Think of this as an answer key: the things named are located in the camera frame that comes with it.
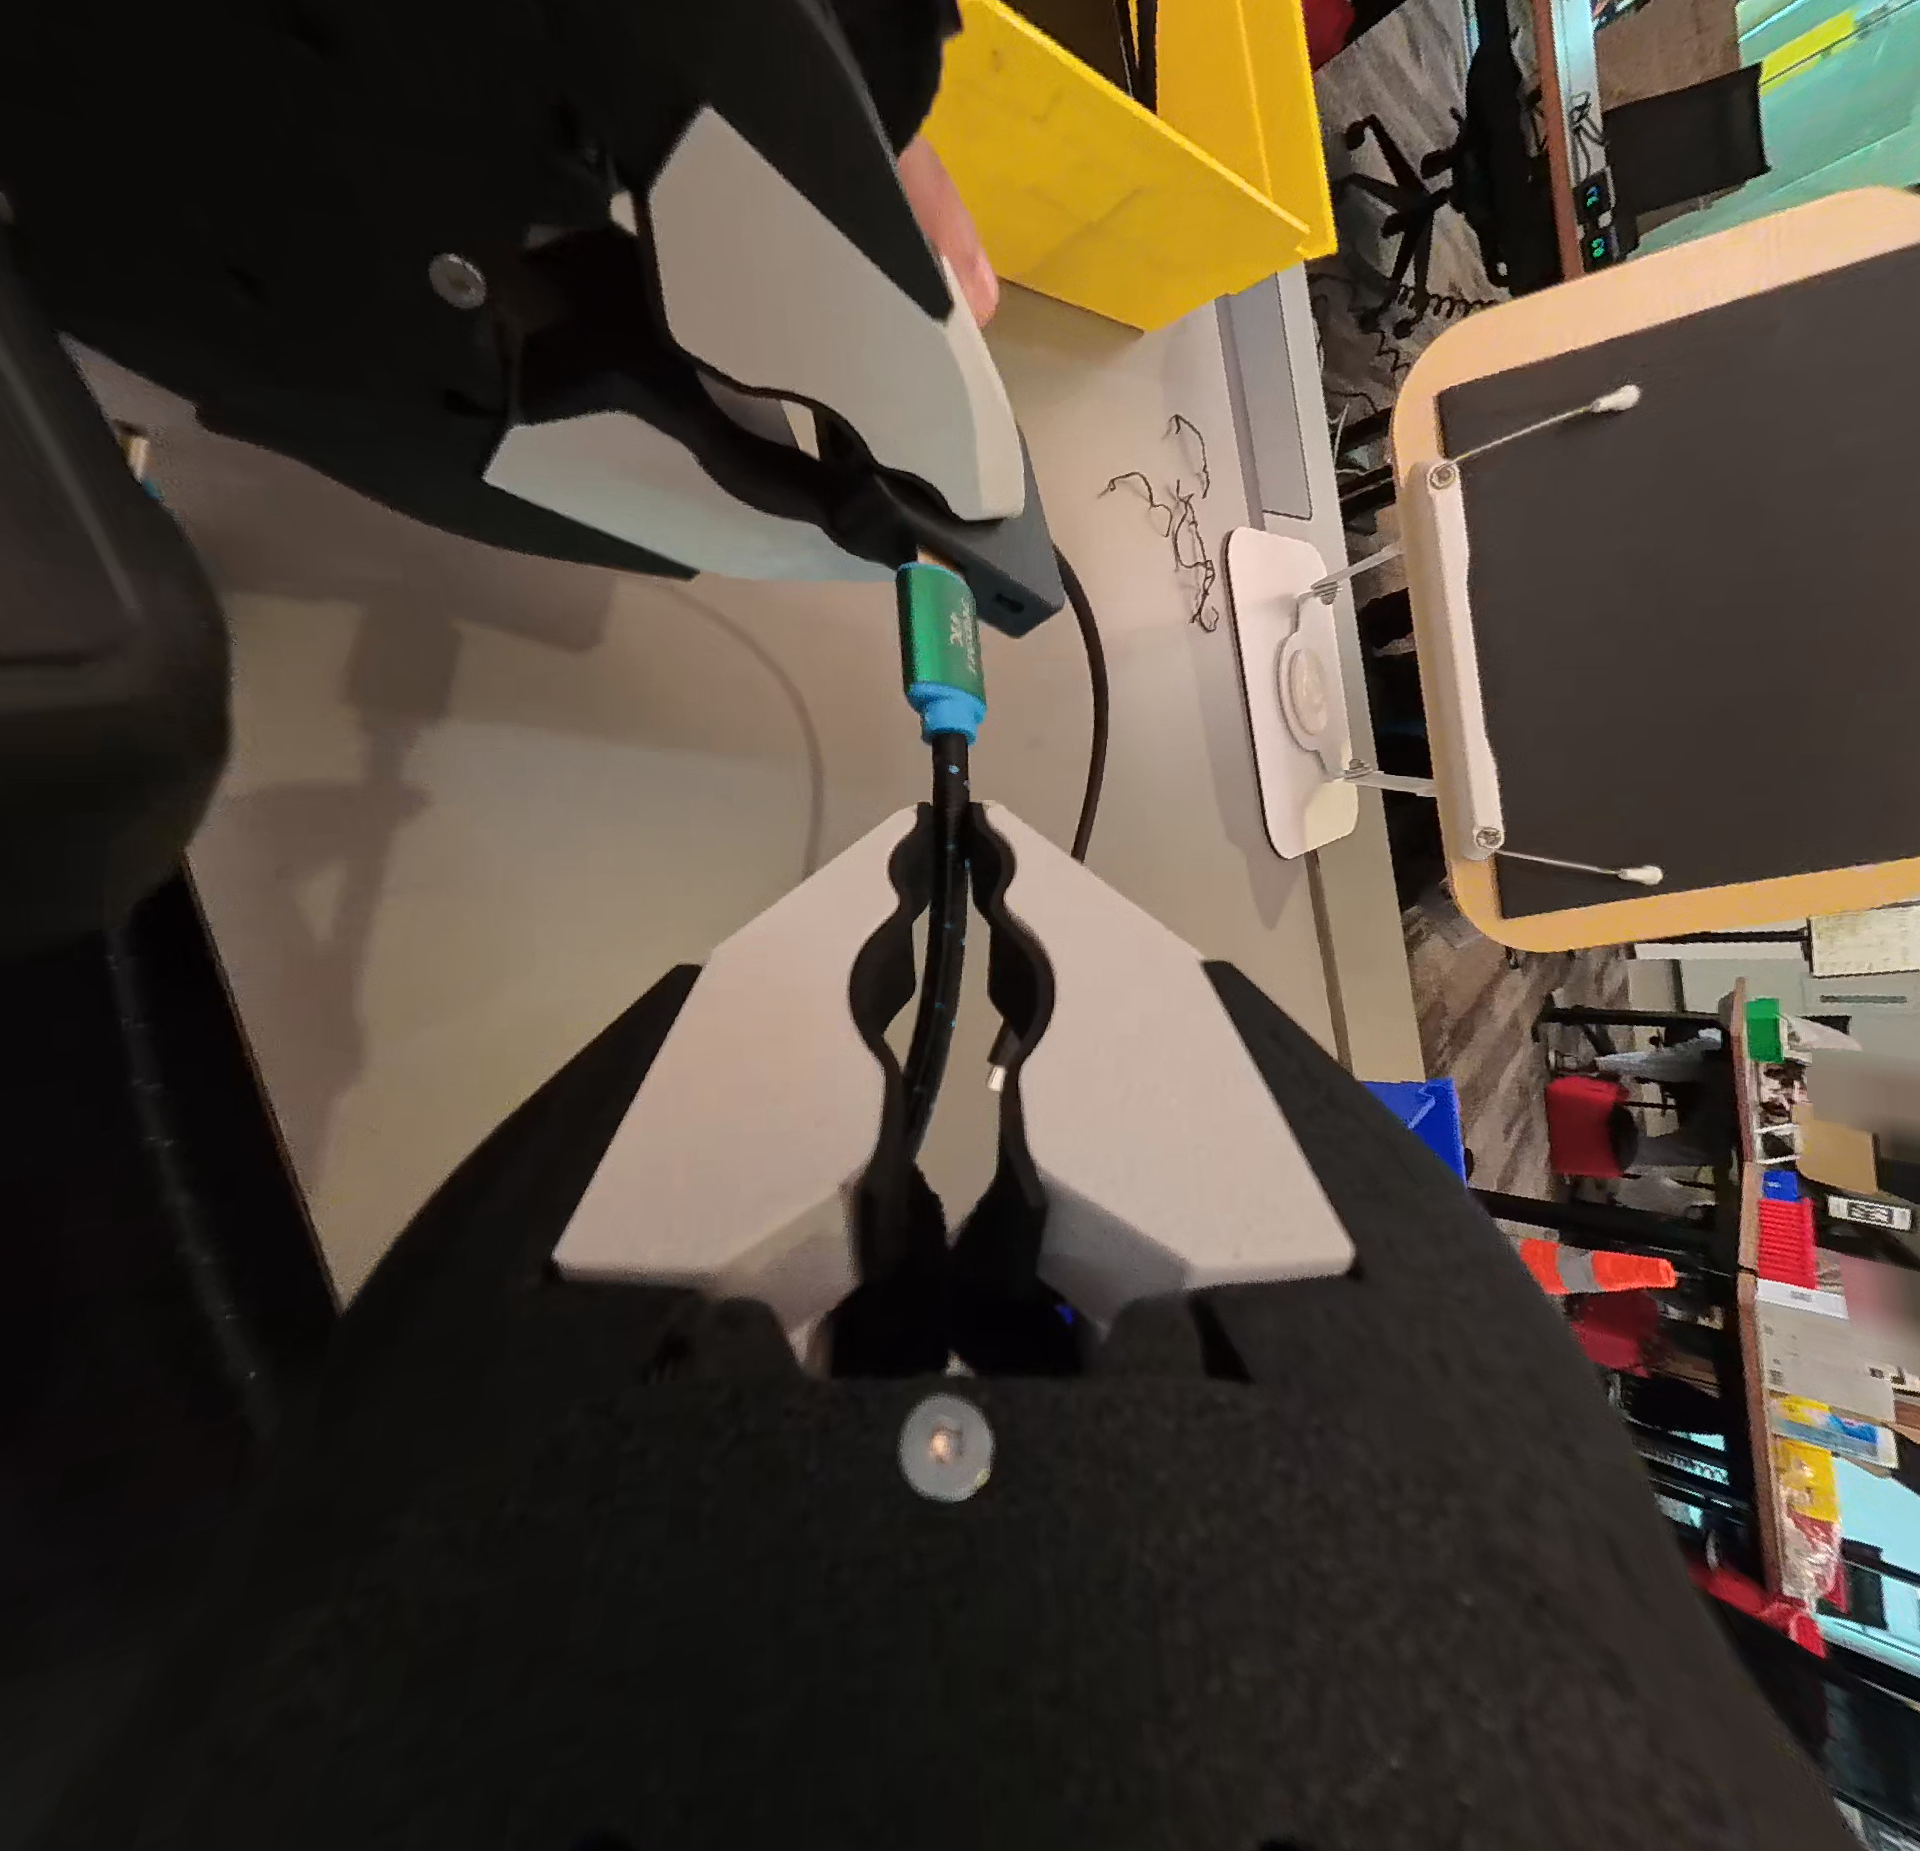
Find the black hdmi switch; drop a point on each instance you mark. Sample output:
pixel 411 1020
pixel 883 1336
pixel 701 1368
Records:
pixel 1013 576

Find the wooden-framed black book stand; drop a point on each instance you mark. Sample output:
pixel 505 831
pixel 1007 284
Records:
pixel 1695 576

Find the blue plastic bin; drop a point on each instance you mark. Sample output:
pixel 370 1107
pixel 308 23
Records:
pixel 1408 1123

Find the yellow plastic bin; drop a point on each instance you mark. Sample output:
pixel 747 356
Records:
pixel 1094 154

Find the tangled black thread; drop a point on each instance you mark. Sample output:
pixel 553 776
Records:
pixel 1184 531

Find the person's left hand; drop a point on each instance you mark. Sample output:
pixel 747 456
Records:
pixel 953 237

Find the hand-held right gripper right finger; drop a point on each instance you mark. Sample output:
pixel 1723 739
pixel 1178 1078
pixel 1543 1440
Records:
pixel 1184 1114

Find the wooden storage shelf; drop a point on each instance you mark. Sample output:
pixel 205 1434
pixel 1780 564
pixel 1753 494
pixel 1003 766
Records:
pixel 1814 1356

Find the black office chair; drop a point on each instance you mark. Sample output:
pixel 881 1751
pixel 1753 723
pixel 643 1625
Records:
pixel 1483 154

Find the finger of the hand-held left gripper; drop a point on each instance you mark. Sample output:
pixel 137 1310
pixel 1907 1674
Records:
pixel 824 306
pixel 660 501

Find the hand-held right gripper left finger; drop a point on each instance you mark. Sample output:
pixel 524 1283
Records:
pixel 735 1114

